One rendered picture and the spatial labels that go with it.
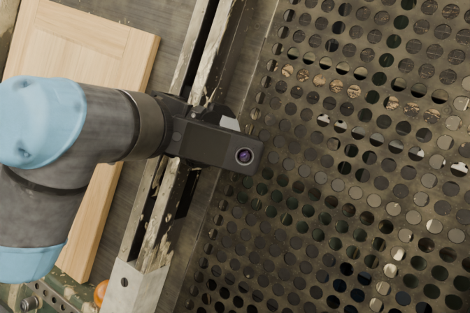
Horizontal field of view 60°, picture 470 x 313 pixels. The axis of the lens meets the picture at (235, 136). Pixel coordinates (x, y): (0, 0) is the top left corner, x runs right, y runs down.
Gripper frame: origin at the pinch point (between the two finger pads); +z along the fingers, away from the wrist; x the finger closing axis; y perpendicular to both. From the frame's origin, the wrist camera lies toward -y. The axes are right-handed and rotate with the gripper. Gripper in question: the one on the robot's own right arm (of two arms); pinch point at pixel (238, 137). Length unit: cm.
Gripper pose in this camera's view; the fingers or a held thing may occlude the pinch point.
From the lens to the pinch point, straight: 61.8
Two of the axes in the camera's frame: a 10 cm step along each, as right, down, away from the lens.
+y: -8.3, -3.5, 4.4
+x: -3.2, 9.4, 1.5
